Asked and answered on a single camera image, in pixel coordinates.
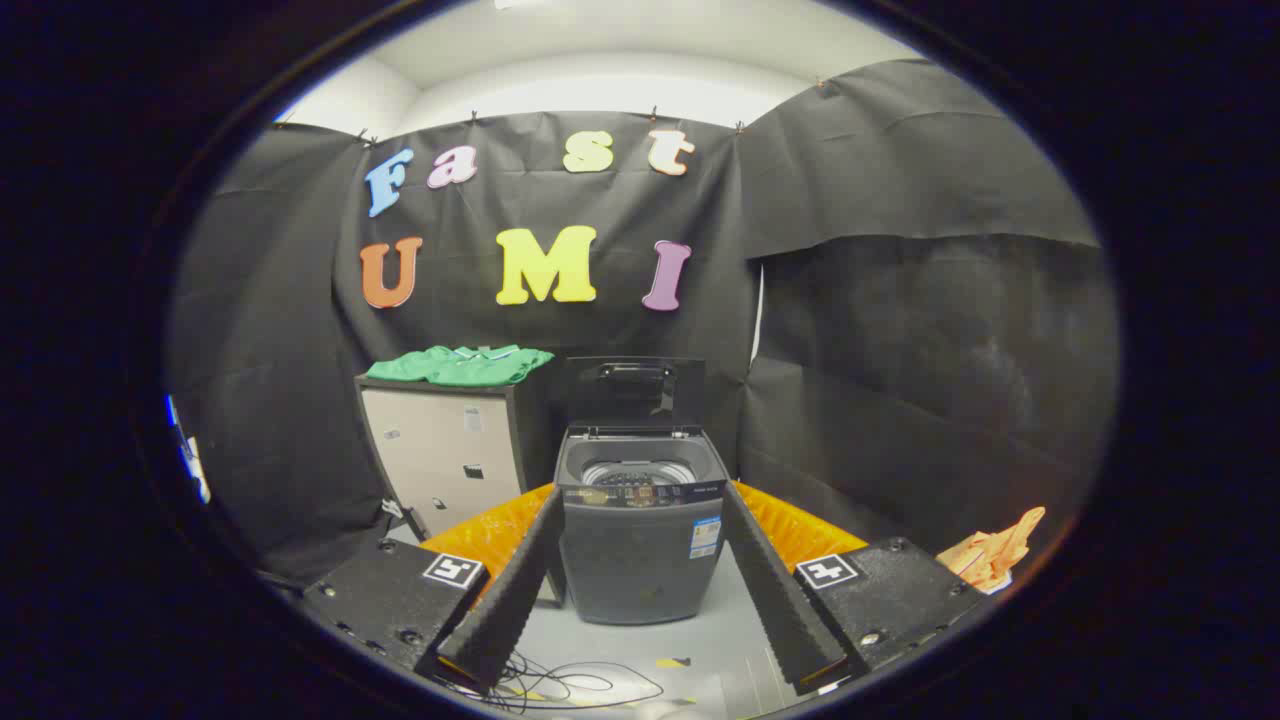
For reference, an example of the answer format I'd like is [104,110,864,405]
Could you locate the grey cabinet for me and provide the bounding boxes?
[355,372,566,606]

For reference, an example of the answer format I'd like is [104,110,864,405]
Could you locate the grey washing machine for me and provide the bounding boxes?
[555,425,729,626]

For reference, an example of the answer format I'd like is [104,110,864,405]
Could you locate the blue white object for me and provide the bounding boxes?
[165,393,213,506]

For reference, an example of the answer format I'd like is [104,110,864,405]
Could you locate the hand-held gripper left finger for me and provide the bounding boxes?
[303,484,566,696]

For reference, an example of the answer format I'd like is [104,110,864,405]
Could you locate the black cables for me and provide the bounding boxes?
[440,650,666,713]

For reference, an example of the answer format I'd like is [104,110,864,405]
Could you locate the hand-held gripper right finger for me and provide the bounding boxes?
[722,480,986,696]

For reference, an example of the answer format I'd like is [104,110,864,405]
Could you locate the orange cloth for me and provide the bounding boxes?
[937,506,1047,596]

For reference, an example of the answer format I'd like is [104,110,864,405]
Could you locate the green polo shirt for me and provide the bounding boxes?
[366,345,556,388]

